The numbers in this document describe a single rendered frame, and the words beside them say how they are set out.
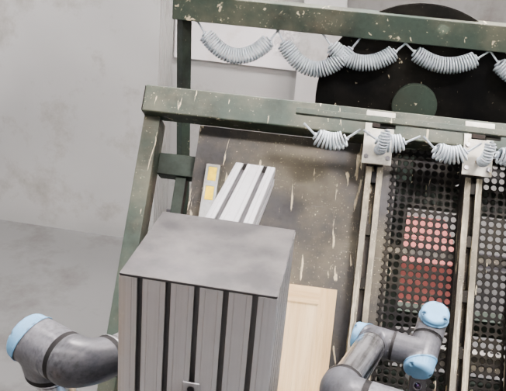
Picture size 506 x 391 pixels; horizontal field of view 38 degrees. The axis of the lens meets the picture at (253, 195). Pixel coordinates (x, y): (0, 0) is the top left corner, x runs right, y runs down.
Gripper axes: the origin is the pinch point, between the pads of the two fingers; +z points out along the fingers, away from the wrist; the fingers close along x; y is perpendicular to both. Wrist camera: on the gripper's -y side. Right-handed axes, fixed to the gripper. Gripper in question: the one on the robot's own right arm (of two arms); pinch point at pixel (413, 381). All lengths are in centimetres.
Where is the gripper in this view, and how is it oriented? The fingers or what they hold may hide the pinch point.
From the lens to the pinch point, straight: 223.1
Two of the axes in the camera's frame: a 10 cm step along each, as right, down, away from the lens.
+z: 0.0, 6.5, 7.6
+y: 1.8, -7.5, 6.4
